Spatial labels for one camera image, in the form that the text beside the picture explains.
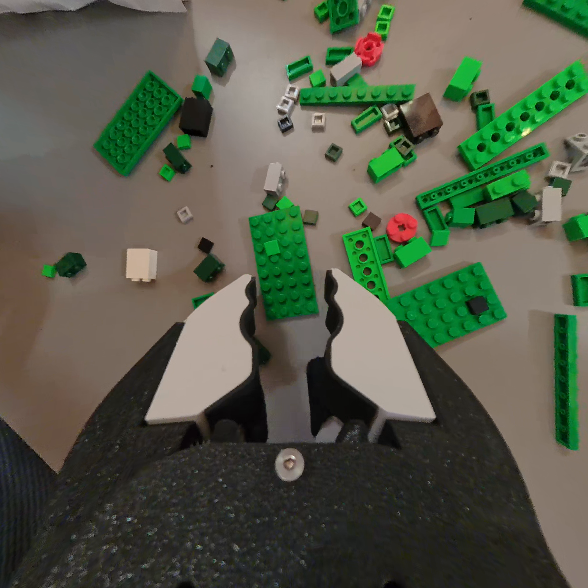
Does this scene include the large green studded plate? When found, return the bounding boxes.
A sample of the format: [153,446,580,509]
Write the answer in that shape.
[93,70,184,177]

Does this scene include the dark green slope brick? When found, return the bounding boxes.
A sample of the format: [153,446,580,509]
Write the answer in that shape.
[55,252,87,278]

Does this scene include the green studded plate with tile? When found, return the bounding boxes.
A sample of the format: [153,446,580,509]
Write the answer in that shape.
[248,206,319,321]

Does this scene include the narrow long green plate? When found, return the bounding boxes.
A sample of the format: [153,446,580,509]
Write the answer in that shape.
[553,314,579,451]

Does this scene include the green holed beam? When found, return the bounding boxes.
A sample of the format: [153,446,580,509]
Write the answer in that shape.
[416,142,550,212]

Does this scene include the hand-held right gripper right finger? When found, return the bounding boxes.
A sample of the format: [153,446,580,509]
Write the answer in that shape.
[324,269,437,424]

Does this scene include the black square brick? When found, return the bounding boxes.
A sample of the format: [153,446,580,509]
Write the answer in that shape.
[178,96,214,138]

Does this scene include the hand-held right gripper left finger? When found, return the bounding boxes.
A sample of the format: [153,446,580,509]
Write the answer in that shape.
[144,275,258,425]

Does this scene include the green plate with holes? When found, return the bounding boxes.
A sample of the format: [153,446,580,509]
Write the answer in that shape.
[342,227,391,303]

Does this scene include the grey desk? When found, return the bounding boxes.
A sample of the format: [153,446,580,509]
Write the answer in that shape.
[0,0,588,588]

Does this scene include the plain green studded plate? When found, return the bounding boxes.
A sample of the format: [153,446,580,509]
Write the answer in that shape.
[522,0,588,40]

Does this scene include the red round brick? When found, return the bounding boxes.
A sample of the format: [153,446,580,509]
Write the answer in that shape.
[354,32,384,65]
[386,213,419,243]

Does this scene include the green plate with black tile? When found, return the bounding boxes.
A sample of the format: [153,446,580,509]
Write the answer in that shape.
[385,262,508,349]

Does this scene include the scattered pile of toy bricks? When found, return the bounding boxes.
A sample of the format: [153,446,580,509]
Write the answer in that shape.
[262,0,588,308]

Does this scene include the person's torso in ribbed sweater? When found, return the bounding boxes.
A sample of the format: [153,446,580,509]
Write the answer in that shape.
[0,418,60,579]

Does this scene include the long green double-row plate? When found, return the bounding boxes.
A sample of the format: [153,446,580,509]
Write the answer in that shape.
[458,60,588,172]

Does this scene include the white paper bag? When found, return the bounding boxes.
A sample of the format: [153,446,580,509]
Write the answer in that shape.
[0,0,189,14]

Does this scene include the black brown brick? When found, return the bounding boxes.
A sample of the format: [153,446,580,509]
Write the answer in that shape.
[397,92,445,143]

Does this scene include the grey tall brick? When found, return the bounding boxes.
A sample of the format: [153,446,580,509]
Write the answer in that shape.
[264,162,288,196]

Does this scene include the dark green long brick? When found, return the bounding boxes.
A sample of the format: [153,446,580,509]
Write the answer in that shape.
[163,142,193,174]

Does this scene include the large cream brick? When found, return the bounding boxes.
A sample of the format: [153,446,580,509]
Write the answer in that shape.
[126,248,159,282]

